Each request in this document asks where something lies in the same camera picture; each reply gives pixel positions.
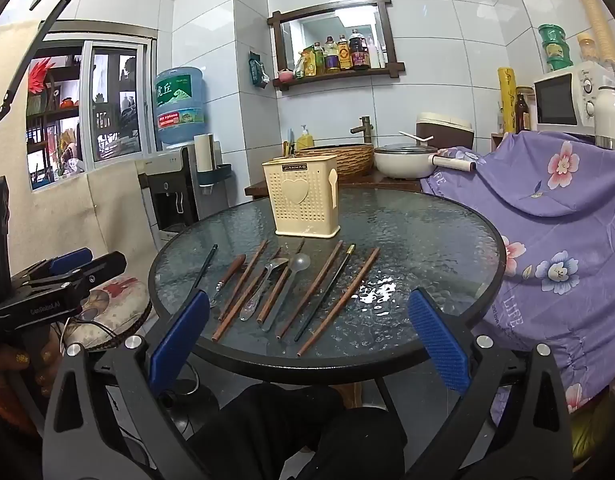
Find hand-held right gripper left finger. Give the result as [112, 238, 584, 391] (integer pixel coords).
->
[43, 289, 211, 480]

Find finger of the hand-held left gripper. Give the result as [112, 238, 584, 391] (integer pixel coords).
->
[62, 251, 128, 311]
[10, 247, 94, 289]

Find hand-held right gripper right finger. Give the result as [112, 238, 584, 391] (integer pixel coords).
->
[406, 287, 573, 480]

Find thin black chopstick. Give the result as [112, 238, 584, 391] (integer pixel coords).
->
[191, 244, 219, 295]

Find metal spoon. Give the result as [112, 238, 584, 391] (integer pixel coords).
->
[240, 257, 290, 322]

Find black chopstick with gold tip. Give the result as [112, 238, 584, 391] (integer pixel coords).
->
[294, 244, 356, 343]

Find grey translucent spoon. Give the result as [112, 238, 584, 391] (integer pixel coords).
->
[261, 253, 312, 332]

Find beige plastic utensil holder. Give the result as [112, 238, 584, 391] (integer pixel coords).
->
[261, 155, 342, 238]

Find person's left hand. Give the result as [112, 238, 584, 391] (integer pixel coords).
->
[37, 325, 63, 398]

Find floral cushion stool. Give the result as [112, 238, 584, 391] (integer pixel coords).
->
[64, 275, 154, 358]

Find water dispenser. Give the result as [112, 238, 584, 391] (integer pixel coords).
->
[137, 146, 200, 253]

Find round glass table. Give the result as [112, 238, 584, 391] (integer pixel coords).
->
[148, 194, 507, 411]

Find sliding window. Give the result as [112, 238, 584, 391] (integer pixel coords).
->
[26, 35, 159, 192]

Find wooden counter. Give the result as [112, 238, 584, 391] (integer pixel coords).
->
[244, 169, 424, 202]

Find purple floral cloth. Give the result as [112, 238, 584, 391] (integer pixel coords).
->
[420, 130, 615, 441]

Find blue water jug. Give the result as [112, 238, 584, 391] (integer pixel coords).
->
[154, 66, 207, 147]

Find white pan with lid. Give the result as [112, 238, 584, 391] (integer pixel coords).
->
[373, 142, 477, 180]

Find woven basin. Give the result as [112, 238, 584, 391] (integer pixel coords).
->
[293, 143, 376, 185]

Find brown and white rice cooker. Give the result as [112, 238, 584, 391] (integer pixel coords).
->
[415, 112, 475, 152]

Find brass faucet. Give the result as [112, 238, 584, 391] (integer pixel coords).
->
[350, 116, 375, 144]

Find brown glass bottle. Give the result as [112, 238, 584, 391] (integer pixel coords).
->
[515, 92, 531, 134]

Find yellow film roll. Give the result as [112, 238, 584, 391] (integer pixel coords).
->
[497, 67, 517, 135]

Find white microwave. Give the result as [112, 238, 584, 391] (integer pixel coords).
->
[532, 61, 615, 137]

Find white kettle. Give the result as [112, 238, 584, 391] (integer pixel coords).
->
[594, 72, 615, 152]

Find yellow green packet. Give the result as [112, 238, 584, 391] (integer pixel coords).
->
[294, 49, 315, 79]

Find wooden framed mirror shelf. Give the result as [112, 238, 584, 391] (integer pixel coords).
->
[266, 0, 407, 92]

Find dark soy sauce bottle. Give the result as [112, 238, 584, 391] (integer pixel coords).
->
[350, 29, 371, 70]

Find stacked green cups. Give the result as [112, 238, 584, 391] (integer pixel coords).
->
[538, 23, 575, 72]

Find green wall packet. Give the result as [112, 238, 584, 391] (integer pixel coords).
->
[248, 51, 271, 89]

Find yellow corrugated hose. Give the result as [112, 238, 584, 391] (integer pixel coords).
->
[567, 0, 615, 67]

